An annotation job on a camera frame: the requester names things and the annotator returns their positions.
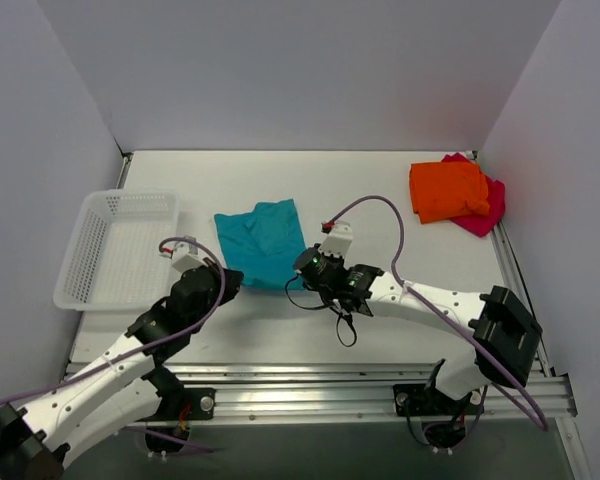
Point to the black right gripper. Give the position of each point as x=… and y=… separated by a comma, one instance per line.
x=304, y=261

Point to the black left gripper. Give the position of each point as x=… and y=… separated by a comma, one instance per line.
x=230, y=279

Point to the teal t shirt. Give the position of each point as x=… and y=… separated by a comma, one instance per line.
x=263, y=243

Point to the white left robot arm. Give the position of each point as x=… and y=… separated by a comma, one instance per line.
x=128, y=383

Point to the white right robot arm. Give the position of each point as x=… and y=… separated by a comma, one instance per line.
x=503, y=334

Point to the white plastic basket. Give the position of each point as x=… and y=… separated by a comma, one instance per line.
x=112, y=262

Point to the orange folded t shirt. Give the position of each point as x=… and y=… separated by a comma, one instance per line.
x=423, y=188

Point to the pink folded t shirt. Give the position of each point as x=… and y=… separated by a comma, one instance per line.
x=482, y=220

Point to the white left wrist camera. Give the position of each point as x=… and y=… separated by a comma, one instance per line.
x=182, y=254

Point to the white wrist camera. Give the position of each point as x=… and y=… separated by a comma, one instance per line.
x=337, y=241
x=182, y=254

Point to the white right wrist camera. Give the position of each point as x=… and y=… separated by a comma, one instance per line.
x=337, y=241

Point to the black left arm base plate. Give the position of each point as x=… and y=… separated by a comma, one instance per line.
x=200, y=405

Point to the aluminium front rail frame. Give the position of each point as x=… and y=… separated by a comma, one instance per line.
x=316, y=394

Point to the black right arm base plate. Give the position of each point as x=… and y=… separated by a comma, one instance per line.
x=417, y=400

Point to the aluminium right side rail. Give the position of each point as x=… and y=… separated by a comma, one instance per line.
x=509, y=266

